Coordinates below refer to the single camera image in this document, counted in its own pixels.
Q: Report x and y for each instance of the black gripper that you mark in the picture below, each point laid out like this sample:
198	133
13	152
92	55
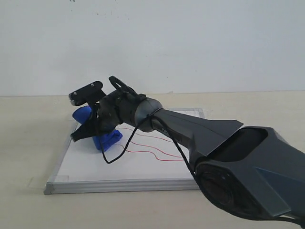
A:
104	116

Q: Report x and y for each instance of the blue cloth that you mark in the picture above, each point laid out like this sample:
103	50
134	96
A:
105	140

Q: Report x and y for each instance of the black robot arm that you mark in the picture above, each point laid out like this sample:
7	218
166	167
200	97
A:
250	172

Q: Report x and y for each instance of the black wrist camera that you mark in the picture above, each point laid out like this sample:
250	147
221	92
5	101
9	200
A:
89	94

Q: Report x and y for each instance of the white board with aluminium frame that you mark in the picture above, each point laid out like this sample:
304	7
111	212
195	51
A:
138	162

